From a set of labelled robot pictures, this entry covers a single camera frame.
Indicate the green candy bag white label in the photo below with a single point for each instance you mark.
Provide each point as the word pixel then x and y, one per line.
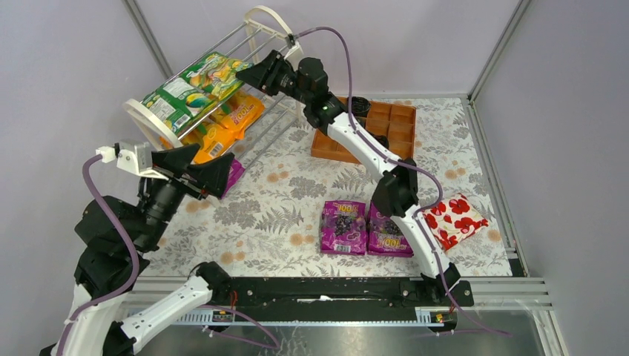
pixel 178 104

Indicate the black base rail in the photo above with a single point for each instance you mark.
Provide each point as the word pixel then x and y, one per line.
pixel 336 299

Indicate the red poppy folded cloth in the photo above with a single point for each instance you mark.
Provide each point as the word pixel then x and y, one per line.
pixel 453 220

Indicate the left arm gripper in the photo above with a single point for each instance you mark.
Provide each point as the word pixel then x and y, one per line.
pixel 185 176

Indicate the black orange rolled sock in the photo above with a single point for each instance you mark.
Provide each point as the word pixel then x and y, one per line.
pixel 382 140

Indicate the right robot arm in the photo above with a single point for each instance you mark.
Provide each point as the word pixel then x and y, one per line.
pixel 396 192

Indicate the white camera on left wrist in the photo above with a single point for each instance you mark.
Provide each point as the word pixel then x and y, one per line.
pixel 131 156

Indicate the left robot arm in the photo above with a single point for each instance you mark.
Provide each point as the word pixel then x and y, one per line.
pixel 117 235

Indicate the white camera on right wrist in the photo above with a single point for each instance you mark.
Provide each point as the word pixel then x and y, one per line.
pixel 295 50

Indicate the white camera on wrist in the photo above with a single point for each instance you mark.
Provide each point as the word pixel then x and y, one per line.
pixel 295 50
pixel 131 156

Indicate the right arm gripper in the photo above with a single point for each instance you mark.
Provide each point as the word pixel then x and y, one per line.
pixel 274 74

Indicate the green yellow candy bag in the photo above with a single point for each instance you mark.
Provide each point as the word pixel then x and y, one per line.
pixel 215 75

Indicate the black rolled sock, back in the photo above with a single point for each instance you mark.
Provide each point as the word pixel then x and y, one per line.
pixel 360 106

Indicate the wooden compartment tray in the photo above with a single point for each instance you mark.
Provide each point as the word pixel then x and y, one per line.
pixel 395 121

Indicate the white metal shoe rack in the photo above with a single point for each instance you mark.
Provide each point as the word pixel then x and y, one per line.
pixel 262 26

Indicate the purple grape candy bag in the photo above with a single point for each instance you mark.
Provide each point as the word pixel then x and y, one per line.
pixel 384 236
pixel 343 228

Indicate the orange mango candy bag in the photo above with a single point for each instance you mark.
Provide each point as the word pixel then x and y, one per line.
pixel 234 117

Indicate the purple candy bag under rack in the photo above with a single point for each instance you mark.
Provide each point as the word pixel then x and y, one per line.
pixel 236 171

